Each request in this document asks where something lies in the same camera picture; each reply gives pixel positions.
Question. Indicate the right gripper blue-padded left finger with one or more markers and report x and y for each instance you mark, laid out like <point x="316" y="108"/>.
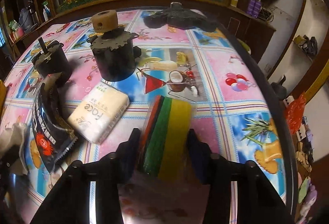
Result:
<point x="68" y="200"/>

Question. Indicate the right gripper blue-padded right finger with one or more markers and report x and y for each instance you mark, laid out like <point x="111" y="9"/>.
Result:
<point x="257" y="199"/>

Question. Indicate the black crab print pouch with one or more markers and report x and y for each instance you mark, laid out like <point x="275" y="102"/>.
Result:
<point x="53" y="136"/>

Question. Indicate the white cloth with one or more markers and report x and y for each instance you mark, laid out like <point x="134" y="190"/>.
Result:
<point x="12" y="148"/>

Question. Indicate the white face tissue pack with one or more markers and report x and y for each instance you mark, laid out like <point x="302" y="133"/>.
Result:
<point x="96" y="116"/>

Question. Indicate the yellow green sponge pack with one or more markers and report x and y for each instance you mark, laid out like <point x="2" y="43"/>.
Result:
<point x="162" y="148"/>

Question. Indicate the yellow cardboard box tray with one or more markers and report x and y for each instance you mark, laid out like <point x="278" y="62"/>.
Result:
<point x="3" y="93"/>

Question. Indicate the black motor with shaft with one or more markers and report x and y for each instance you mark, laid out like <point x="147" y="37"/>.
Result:
<point x="52" y="60"/>

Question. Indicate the colourful cartoon tablecloth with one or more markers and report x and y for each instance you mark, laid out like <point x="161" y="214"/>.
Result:
<point x="229" y="112"/>

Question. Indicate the black motor with tan pulley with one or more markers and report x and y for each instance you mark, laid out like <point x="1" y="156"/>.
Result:
<point x="112" y="47"/>

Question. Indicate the grey thermos kettle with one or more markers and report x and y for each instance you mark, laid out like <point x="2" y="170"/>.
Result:
<point x="25" y="20"/>

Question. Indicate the black plastic gun-shaped part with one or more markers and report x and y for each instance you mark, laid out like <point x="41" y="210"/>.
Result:
<point x="179" y="17"/>

